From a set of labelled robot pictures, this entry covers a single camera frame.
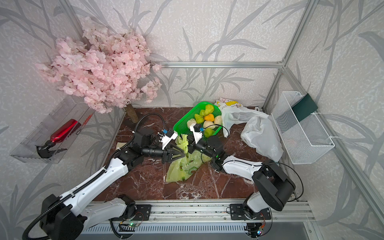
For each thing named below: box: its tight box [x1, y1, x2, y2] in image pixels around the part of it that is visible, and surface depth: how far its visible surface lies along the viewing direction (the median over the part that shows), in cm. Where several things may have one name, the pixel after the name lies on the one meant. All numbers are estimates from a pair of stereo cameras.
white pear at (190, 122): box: [187, 118, 197, 130], surface depth 107 cm
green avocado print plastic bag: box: [165, 134, 213, 183], surface depth 75 cm
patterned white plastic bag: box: [214, 98, 244, 111], surface depth 106 cm
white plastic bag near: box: [240, 115, 284, 162], surface depth 96 cm
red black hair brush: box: [35, 119, 82, 159], surface depth 63 cm
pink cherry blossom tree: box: [35, 17, 162, 124], surface depth 74 cm
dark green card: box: [291, 93, 318, 122], surface depth 72 cm
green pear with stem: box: [195, 113, 205, 124], surface depth 108 cm
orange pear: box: [204, 113, 215, 122], surface depth 109 cm
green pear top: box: [204, 104, 215, 116], surface depth 110 cm
